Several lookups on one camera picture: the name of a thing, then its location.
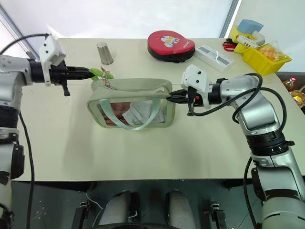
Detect grey window frame post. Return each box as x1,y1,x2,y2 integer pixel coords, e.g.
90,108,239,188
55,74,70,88
219,0,240,39

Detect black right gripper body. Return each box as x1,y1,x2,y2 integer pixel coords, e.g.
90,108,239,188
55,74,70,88
183,87,205,107

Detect metal mesh cup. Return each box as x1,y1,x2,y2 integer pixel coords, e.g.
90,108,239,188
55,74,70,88
96,42,114,65

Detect red paddle case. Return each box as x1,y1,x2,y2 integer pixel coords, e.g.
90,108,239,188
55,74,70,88
147,30,196,64

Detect red scissors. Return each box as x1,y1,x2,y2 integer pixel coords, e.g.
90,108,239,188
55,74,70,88
223,38,239,52

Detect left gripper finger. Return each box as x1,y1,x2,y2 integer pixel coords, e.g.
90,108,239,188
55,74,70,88
67,72,95,80
67,67,93,73

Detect green plush keychain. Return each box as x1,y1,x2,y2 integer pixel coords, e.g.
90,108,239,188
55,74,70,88
88,67,117,91

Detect thin white cable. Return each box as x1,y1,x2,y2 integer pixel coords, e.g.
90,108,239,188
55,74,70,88
86,188,103,211

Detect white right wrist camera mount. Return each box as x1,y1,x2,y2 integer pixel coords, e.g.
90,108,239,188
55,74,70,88
180,64,213,109

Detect clear bag with orange contents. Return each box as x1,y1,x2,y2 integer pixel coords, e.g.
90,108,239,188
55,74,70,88
258,40,290,64

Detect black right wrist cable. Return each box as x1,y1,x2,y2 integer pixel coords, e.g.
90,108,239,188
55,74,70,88
187,73,287,125

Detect white handheld device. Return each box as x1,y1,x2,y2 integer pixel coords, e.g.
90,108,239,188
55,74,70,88
235,35,265,49

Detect green zip pouch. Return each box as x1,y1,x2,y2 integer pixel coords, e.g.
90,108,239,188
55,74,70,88
86,78,177,131

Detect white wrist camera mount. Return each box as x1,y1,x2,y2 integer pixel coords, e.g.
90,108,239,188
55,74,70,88
39,34,67,67
180,64,213,109

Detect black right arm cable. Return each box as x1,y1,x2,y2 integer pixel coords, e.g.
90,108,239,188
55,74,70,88
243,156,259,229

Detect white grey small block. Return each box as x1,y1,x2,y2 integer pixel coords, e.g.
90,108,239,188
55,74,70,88
252,30,265,41

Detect clear bottle with pink cap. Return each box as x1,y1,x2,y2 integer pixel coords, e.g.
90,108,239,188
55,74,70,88
282,76,305,93

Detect blue foam block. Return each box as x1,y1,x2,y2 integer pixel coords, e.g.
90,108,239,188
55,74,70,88
237,19,264,34

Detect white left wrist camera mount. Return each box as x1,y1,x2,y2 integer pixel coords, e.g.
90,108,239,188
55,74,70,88
39,34,67,67

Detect yellow plastic bin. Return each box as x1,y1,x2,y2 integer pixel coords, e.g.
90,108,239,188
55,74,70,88
234,42,293,76
229,25,241,45

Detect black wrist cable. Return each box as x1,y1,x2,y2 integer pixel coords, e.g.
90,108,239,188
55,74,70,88
0,33,50,54
187,73,287,125

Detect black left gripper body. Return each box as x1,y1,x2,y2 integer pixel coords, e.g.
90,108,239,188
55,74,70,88
49,61,72,97

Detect black floor clamp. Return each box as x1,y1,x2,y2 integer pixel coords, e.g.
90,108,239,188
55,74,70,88
209,202,227,229
71,201,89,229

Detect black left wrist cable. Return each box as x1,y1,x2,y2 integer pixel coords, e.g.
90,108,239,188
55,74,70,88
0,33,50,54

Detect grey cloth inside pouch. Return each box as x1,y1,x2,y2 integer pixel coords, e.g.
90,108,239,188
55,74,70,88
122,101,165,126

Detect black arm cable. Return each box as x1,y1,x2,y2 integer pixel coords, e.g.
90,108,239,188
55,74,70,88
243,156,259,229
18,111,36,229

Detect white flat box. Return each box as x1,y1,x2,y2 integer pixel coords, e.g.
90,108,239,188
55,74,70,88
194,44,234,73

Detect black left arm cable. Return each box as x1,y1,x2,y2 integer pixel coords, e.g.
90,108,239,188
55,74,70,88
18,111,36,229

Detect grey rounded robot leg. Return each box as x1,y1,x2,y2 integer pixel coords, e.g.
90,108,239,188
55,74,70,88
99,190,134,226
166,189,196,229

